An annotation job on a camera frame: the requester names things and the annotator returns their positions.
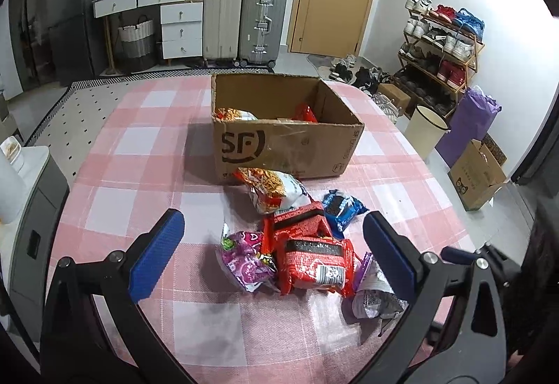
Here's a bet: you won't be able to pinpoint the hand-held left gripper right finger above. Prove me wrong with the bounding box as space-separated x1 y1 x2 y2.
349 212 508 384

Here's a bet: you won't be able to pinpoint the open printed cardboard box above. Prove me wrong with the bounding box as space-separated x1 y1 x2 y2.
449 139 509 212

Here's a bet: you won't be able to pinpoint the grey door mat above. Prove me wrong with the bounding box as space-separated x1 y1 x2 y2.
308 54 350 81

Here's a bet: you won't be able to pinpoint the beige suitcase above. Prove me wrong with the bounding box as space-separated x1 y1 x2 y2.
203 0 244 67

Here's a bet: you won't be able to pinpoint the blue cookie packet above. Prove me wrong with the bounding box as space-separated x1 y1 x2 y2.
322 190 370 233

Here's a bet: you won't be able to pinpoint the white trash bin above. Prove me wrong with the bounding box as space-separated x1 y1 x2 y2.
405 105 450 161

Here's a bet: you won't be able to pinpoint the purple candy packet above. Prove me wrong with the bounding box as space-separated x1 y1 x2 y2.
218 222 280 293

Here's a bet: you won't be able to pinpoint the small brown cardboard box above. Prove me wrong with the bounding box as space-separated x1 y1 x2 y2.
376 83 412 114

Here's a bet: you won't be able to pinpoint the white dotted rug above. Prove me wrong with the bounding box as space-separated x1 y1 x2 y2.
20 70 215 175

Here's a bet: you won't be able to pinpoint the scattered pile of sneakers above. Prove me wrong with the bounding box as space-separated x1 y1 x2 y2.
327 54 400 123

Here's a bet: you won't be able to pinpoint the purple bag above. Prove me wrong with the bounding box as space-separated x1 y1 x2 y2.
436 86 502 169

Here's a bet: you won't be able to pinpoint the small red snack packet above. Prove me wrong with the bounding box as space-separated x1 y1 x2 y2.
293 102 319 124

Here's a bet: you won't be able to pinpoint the purple and white snack packet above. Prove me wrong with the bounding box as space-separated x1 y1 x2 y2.
351 252 409 321

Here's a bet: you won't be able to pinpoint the pink checked tablecloth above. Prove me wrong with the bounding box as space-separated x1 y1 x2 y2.
44 72 481 384

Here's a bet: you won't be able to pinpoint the wooden shoe rack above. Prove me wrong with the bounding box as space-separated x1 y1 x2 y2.
397 0 485 118

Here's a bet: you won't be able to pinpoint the silver suitcase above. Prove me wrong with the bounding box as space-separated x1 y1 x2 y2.
238 0 288 68

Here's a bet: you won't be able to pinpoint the orange and white snack packet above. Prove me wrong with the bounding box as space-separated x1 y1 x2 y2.
233 167 312 215

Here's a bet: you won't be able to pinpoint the white appliance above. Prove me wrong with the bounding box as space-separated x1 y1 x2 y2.
0 135 49 225

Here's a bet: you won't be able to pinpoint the grey cabinet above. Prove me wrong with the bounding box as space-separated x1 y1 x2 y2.
9 148 71 315

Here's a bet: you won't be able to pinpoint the rows of assorted shoes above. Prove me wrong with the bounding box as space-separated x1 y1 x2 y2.
399 0 485 116

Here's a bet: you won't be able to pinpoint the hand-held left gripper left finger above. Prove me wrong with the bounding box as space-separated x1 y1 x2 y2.
40 208 197 384

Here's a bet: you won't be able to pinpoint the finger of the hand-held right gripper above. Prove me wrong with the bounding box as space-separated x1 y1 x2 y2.
440 243 525 280

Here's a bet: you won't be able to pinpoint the dark tall cabinet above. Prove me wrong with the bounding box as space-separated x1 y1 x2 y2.
9 0 55 92

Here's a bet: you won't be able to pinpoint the white drawer dresser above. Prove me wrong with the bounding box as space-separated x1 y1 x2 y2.
93 0 205 62

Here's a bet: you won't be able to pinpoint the white and grey laundry basket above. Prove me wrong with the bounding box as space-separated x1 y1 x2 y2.
117 15 157 73

